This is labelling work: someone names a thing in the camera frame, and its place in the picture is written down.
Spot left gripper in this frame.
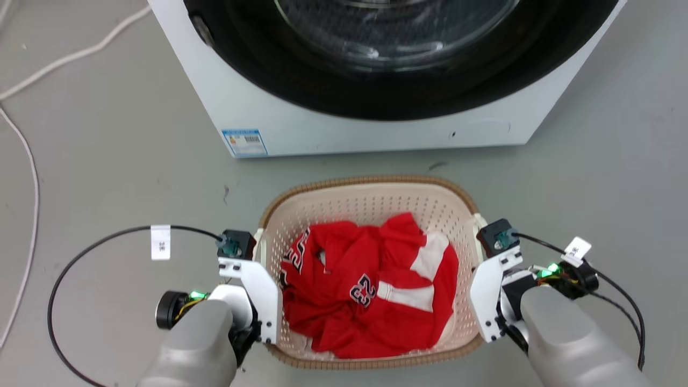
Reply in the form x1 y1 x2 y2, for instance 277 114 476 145
209 284 262 368

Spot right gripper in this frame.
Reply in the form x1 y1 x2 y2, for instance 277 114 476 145
496 269 539 354

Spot beige plastic laundry basket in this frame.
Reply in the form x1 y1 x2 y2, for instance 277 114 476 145
253 175 488 370

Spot white cloth under jersey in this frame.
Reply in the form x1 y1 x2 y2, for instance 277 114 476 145
305 344 350 361

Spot red and white jersey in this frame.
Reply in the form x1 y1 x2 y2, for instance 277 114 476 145
279 212 460 360

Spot blue energy label sticker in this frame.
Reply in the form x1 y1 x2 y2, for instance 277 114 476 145
221 128 268 157

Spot white washing machine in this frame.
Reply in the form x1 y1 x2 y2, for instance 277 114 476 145
148 0 628 159

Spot black round washer door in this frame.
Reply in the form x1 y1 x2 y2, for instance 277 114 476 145
183 0 620 121

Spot glass door window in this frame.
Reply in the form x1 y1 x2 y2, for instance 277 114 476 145
273 0 520 71

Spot right white camera bracket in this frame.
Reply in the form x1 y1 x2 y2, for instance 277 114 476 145
470 248 524 344

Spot white camera bracket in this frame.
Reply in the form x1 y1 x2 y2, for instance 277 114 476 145
470 248 524 344
218 257 281 345

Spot left white camera bracket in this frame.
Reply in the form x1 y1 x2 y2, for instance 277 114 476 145
218 257 281 345

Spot right white cable tag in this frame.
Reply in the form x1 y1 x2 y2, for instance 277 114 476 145
562 236 592 268

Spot white cable tag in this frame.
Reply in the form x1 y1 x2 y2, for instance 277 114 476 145
150 225 171 261
562 236 592 268

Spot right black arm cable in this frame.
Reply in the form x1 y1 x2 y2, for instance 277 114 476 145
513 231 646 372

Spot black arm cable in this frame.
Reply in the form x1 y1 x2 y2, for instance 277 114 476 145
47 225 224 387
513 231 646 372

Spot left white cable tag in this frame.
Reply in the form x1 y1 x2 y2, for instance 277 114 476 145
150 225 171 261

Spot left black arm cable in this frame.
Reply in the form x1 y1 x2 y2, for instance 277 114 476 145
47 225 224 387

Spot white floor cable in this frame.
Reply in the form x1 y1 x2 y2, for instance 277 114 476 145
0 106 41 349
0 4 153 102

